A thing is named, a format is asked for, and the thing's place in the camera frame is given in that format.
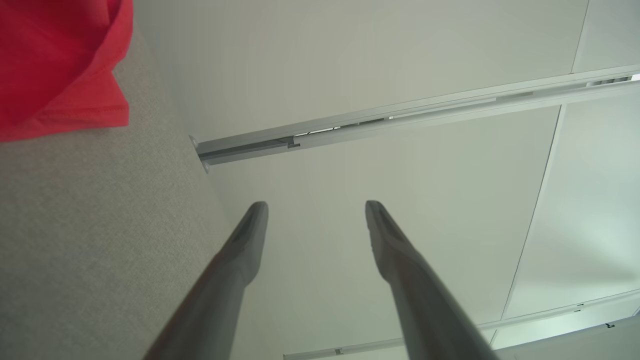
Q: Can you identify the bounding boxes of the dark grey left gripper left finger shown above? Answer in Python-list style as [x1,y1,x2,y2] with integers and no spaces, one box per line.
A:
[142,201,269,360]

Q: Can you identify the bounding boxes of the grey fabric sofa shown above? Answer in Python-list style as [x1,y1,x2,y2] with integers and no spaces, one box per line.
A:
[0,25,286,360]

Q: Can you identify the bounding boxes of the white wall rail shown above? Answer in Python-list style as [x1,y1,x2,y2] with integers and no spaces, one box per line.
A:
[189,64,640,175]

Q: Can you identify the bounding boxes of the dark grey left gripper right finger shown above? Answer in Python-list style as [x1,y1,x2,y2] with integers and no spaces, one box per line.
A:
[365,200,501,360]

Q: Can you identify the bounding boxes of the red shorts with white trim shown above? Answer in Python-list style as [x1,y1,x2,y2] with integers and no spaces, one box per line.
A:
[0,0,134,143]

